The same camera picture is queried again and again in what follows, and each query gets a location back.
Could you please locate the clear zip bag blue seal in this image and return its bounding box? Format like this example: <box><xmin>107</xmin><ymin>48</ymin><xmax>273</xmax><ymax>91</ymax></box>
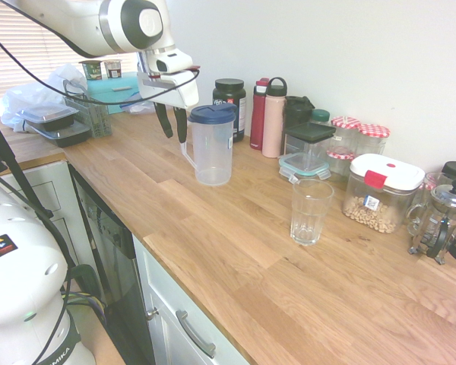
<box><xmin>119</xmin><ymin>97</ymin><xmax>156</xmax><ymax>115</ymax></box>

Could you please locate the white cabinet door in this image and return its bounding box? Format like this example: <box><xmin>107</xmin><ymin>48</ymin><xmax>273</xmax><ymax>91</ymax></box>
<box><xmin>131</xmin><ymin>235</ymin><xmax>252</xmax><ymax>365</ymax></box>

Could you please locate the black shaker bottle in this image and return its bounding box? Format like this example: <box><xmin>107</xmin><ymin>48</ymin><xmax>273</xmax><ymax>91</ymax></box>
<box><xmin>283</xmin><ymin>95</ymin><xmax>315</xmax><ymax>130</ymax></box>

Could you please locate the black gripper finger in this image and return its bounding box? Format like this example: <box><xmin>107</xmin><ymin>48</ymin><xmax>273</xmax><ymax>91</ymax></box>
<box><xmin>173</xmin><ymin>106</ymin><xmax>188</xmax><ymax>144</ymax></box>
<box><xmin>154</xmin><ymin>101</ymin><xmax>175</xmax><ymax>139</ymax></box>

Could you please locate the green black bar clamp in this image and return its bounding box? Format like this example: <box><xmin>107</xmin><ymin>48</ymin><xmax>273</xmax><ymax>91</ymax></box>
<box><xmin>59</xmin><ymin>264</ymin><xmax>103</xmax><ymax>305</ymax></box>

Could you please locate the cereal container white red lid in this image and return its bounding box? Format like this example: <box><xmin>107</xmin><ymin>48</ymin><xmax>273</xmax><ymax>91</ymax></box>
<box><xmin>341</xmin><ymin>153</ymin><xmax>426</xmax><ymax>235</ymax></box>

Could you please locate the jar with red gingham lid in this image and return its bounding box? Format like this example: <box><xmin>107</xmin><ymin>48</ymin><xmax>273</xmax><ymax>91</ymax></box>
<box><xmin>330</xmin><ymin>116</ymin><xmax>362</xmax><ymax>153</ymax></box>
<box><xmin>356</xmin><ymin>122</ymin><xmax>391</xmax><ymax>157</ymax></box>

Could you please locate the black takeout container clear lid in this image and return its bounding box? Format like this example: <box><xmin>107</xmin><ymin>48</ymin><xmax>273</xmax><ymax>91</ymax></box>
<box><xmin>15</xmin><ymin>105</ymin><xmax>78</xmax><ymax>133</ymax></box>
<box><xmin>28</xmin><ymin>120</ymin><xmax>92</xmax><ymax>148</ymax></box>

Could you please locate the glass container teal lid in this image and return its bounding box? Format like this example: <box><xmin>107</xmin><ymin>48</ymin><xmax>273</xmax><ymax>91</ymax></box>
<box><xmin>277</xmin><ymin>151</ymin><xmax>331</xmax><ymax>183</ymax></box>

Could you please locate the chrome glass French press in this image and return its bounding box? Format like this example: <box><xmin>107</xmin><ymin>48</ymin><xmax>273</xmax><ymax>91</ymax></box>
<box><xmin>407</xmin><ymin>177</ymin><xmax>456</xmax><ymax>265</ymax></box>

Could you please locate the clear pitcher with blue lid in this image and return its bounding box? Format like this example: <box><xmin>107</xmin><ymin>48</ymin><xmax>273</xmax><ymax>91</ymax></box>
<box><xmin>179</xmin><ymin>104</ymin><xmax>239</xmax><ymax>187</ymax></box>

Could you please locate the coloured wire bundle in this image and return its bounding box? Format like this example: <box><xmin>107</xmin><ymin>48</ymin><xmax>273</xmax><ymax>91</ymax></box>
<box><xmin>62</xmin><ymin>290</ymin><xmax>108</xmax><ymax>324</ymax></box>

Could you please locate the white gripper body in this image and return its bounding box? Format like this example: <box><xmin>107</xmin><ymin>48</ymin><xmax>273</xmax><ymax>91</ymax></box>
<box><xmin>136</xmin><ymin>71</ymin><xmax>199</xmax><ymax>110</ymax></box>

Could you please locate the steel cabinet bar handle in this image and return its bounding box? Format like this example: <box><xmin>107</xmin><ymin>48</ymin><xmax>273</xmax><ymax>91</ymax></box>
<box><xmin>175</xmin><ymin>309</ymin><xmax>217</xmax><ymax>359</ymax></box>

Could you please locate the white grey wrist camera box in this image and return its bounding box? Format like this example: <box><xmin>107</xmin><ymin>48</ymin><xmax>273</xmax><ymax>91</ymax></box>
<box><xmin>146</xmin><ymin>48</ymin><xmax>195</xmax><ymax>76</ymax></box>

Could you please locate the black protein powder tub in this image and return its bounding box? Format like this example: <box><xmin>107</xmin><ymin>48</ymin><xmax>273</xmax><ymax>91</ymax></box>
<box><xmin>211</xmin><ymin>78</ymin><xmax>248</xmax><ymax>144</ymax></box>

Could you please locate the clear canister dark square lid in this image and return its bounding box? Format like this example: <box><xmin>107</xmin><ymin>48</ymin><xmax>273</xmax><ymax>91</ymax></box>
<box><xmin>283</xmin><ymin>122</ymin><xmax>337</xmax><ymax>172</ymax></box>

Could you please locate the jar with green lid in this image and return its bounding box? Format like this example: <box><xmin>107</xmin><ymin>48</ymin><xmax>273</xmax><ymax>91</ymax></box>
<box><xmin>310</xmin><ymin>109</ymin><xmax>332</xmax><ymax>129</ymax></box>

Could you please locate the glass mug with handle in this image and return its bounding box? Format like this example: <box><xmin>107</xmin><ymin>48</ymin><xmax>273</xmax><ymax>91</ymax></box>
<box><xmin>405</xmin><ymin>171</ymin><xmax>456</xmax><ymax>239</ymax></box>

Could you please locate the black camera stand pole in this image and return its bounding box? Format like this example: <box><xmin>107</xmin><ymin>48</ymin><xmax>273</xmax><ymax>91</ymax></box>
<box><xmin>0</xmin><ymin>106</ymin><xmax>77</xmax><ymax>275</ymax></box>

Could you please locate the black steel dishwasher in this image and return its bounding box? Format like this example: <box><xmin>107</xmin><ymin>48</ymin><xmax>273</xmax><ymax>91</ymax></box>
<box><xmin>68</xmin><ymin>163</ymin><xmax>157</xmax><ymax>365</ymax></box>

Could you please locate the pink bottle with black lid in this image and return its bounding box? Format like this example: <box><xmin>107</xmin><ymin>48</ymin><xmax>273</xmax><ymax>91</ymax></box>
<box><xmin>261</xmin><ymin>77</ymin><xmax>289</xmax><ymax>159</ymax></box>

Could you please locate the white plastic bag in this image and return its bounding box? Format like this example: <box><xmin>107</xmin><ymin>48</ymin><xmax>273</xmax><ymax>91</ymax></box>
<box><xmin>0</xmin><ymin>63</ymin><xmax>88</xmax><ymax>132</ymax></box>

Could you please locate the brown yogurt cup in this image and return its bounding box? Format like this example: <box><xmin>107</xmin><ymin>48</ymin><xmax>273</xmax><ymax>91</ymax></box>
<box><xmin>103</xmin><ymin>59</ymin><xmax>123</xmax><ymax>79</ymax></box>

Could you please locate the green yogurt cup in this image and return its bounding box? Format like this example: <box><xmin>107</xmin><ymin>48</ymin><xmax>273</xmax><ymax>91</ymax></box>
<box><xmin>78</xmin><ymin>59</ymin><xmax>102</xmax><ymax>81</ymax></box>

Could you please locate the teal bread box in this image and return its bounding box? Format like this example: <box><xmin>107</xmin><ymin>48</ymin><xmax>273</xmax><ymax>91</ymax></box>
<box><xmin>86</xmin><ymin>71</ymin><xmax>141</xmax><ymax>115</ymax></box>

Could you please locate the clear drinking glass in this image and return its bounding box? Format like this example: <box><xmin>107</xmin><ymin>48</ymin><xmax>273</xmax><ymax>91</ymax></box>
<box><xmin>290</xmin><ymin>178</ymin><xmax>334</xmax><ymax>246</ymax></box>

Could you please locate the red water bottle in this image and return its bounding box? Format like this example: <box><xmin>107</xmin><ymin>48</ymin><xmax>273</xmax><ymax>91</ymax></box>
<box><xmin>249</xmin><ymin>77</ymin><xmax>271</xmax><ymax>151</ymax></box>

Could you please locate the grey cutlery basket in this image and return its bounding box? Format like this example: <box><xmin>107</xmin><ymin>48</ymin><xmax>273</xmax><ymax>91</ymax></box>
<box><xmin>62</xmin><ymin>79</ymin><xmax>110</xmax><ymax>140</ymax></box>

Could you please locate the small jar red gingham lid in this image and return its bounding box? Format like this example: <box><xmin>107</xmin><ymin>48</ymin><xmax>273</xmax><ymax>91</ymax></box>
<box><xmin>325</xmin><ymin>148</ymin><xmax>356</xmax><ymax>182</ymax></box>

